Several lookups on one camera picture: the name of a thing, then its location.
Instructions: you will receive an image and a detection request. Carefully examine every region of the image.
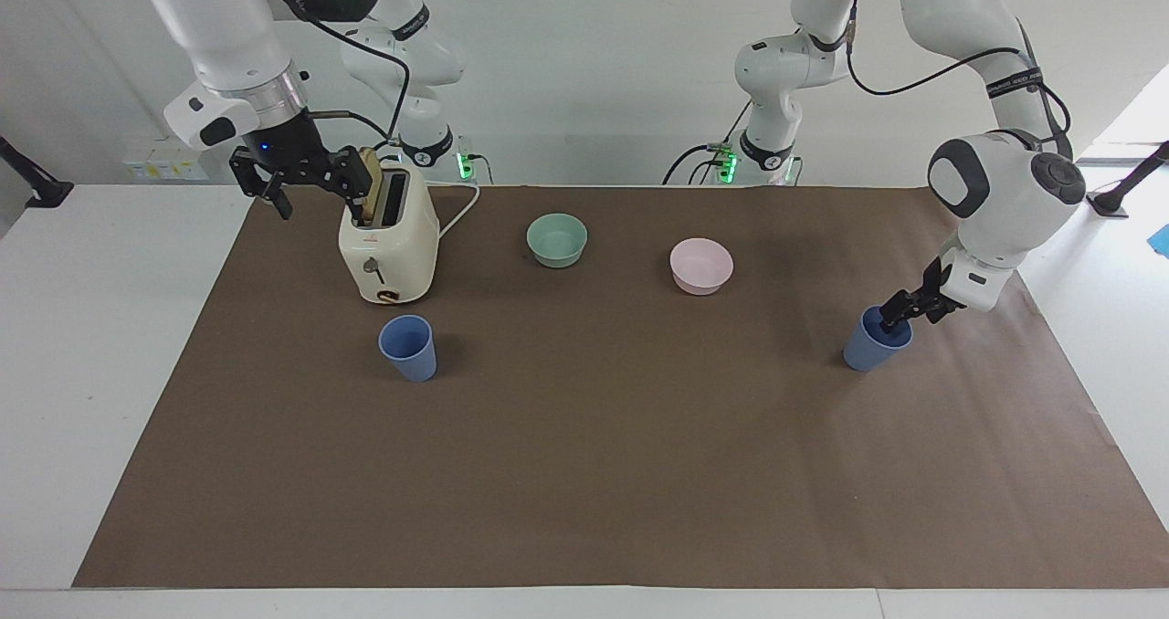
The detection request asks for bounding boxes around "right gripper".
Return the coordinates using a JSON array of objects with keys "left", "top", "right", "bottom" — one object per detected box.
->
[{"left": 228, "top": 110, "right": 375, "bottom": 222}]

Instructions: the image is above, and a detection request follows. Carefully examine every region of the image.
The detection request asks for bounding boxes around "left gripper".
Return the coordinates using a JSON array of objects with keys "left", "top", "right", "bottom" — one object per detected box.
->
[{"left": 879, "top": 257, "right": 962, "bottom": 331}]

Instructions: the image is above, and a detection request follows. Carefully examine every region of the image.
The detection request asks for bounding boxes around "blue cup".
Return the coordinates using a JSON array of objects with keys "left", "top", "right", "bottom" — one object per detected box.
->
[
  {"left": 378, "top": 314, "right": 438, "bottom": 383},
  {"left": 842, "top": 305, "right": 914, "bottom": 372}
]

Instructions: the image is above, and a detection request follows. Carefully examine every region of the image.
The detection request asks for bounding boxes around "toast slice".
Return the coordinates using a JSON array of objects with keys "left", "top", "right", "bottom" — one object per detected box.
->
[{"left": 359, "top": 147, "right": 381, "bottom": 225}]

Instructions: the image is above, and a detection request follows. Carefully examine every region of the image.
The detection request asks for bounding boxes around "cream toaster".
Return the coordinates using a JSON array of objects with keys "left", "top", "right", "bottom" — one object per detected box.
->
[{"left": 338, "top": 149, "right": 442, "bottom": 306}]

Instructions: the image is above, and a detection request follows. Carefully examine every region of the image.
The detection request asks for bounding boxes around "pink bowl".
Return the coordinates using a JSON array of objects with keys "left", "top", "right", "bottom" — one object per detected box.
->
[{"left": 669, "top": 237, "right": 735, "bottom": 297}]

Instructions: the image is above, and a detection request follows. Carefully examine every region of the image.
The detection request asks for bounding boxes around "black stand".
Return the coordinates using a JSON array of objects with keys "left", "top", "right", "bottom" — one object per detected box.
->
[
  {"left": 1085, "top": 141, "right": 1169, "bottom": 219},
  {"left": 0, "top": 135, "right": 75, "bottom": 210}
]

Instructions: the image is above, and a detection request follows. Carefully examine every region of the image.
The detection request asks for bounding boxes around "green bowl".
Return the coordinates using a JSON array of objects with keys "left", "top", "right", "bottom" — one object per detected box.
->
[{"left": 526, "top": 213, "right": 589, "bottom": 269}]

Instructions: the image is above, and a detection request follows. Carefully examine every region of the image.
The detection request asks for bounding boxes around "white wall socket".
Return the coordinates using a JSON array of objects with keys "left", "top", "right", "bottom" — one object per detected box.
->
[{"left": 122, "top": 141, "right": 212, "bottom": 183}]

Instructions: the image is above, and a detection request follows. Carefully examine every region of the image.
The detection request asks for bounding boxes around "black cable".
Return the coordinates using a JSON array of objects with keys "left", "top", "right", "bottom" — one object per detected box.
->
[
  {"left": 662, "top": 99, "right": 753, "bottom": 187},
  {"left": 255, "top": 0, "right": 413, "bottom": 147},
  {"left": 844, "top": 0, "right": 1074, "bottom": 159}
]

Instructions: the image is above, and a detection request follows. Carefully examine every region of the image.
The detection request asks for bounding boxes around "white toaster cord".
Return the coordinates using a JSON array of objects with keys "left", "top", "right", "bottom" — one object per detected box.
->
[{"left": 427, "top": 179, "right": 482, "bottom": 239}]

